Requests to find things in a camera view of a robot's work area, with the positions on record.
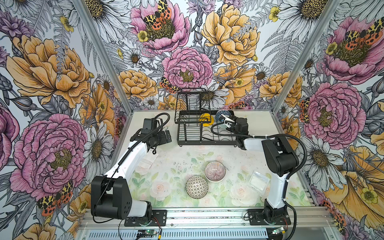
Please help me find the blue triangle patterned bowl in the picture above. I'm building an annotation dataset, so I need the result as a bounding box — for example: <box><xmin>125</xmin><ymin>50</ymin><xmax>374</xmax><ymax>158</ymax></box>
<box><xmin>215</xmin><ymin>110</ymin><xmax>233</xmax><ymax>123</ymax></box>

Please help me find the yellow bowl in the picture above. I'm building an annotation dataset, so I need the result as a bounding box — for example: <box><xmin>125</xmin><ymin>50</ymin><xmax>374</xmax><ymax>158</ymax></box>
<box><xmin>199</xmin><ymin>113</ymin><xmax>214</xmax><ymax>127</ymax></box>

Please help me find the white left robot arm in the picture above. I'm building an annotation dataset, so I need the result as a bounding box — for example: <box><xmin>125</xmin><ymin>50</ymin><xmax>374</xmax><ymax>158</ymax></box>
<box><xmin>91</xmin><ymin>113</ymin><xmax>172</xmax><ymax>222</ymax></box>

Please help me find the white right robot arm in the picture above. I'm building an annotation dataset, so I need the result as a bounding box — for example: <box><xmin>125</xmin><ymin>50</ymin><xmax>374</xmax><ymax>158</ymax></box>
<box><xmin>219</xmin><ymin>115</ymin><xmax>299</xmax><ymax>224</ymax></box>

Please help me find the pink striped bowl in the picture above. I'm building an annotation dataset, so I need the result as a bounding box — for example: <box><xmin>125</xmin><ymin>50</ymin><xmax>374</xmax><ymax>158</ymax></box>
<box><xmin>205</xmin><ymin>161</ymin><xmax>226</xmax><ymax>183</ymax></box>

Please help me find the clear plastic container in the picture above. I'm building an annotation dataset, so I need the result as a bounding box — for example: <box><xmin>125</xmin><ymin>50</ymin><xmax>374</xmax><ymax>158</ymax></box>
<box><xmin>249</xmin><ymin>171</ymin><xmax>270</xmax><ymax>194</ymax></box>

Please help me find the dotted pattern bowl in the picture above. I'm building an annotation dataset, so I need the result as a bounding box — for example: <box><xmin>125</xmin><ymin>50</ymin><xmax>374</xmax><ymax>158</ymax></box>
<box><xmin>186</xmin><ymin>176</ymin><xmax>209</xmax><ymax>199</ymax></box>

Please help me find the black wire dish rack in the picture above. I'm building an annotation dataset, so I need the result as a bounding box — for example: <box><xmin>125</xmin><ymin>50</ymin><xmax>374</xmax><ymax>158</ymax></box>
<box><xmin>175</xmin><ymin>89</ymin><xmax>236</xmax><ymax>147</ymax></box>

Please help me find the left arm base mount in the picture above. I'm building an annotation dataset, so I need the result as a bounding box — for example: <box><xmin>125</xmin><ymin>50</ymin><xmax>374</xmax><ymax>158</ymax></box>
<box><xmin>124</xmin><ymin>202</ymin><xmax>168</xmax><ymax>227</ymax></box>

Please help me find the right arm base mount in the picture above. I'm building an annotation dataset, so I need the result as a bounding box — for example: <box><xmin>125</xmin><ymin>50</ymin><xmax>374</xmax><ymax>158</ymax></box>
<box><xmin>244</xmin><ymin>205</ymin><xmax>291</xmax><ymax>226</ymax></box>

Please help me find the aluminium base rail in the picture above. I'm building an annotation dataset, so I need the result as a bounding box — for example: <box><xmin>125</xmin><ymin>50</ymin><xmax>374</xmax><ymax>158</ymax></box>
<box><xmin>75</xmin><ymin>207</ymin><xmax>342</xmax><ymax>240</ymax></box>

